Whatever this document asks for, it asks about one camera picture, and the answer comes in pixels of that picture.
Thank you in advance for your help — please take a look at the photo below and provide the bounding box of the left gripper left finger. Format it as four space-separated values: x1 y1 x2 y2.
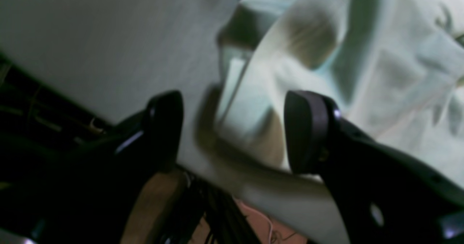
0 90 184 244

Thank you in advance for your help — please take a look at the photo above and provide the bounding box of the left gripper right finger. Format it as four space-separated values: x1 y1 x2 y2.
284 90 464 244

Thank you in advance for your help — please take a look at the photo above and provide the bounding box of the light green polo t-shirt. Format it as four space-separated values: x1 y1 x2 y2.
214 0 464 187

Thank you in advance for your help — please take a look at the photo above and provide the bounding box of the white floor cable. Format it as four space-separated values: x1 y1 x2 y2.
236 200 301 244

